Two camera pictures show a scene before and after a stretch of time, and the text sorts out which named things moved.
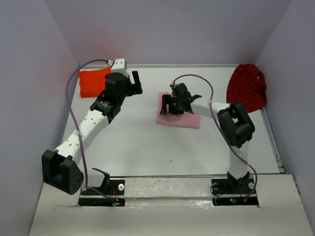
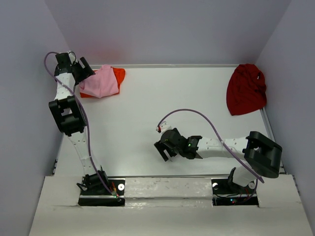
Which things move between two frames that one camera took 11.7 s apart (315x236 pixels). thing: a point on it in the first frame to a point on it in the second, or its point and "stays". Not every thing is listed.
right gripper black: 168,100 to 161,147
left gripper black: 136,86 to 85,72
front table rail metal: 152,176 stays
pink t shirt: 187,120 to 103,82
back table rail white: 166,66 stays
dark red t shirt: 246,84 stays
